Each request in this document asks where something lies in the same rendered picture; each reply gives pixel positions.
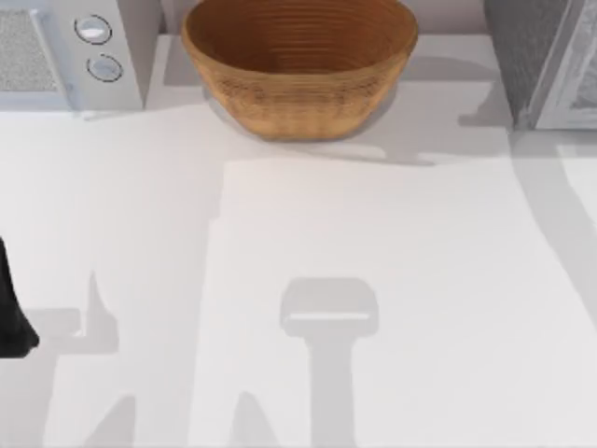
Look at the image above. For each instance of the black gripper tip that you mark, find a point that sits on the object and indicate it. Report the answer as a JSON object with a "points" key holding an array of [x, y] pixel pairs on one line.
{"points": [[11, 322]]}

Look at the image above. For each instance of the round microwave knob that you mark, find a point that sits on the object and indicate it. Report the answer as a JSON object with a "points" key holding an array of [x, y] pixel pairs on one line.
{"points": [[104, 67], [93, 29]]}

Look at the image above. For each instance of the brown woven basket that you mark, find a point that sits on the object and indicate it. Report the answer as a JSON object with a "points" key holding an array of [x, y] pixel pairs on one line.
{"points": [[298, 88]]}

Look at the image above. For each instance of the pale microwave oven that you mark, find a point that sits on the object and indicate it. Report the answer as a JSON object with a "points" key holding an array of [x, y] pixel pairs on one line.
{"points": [[126, 56]]}

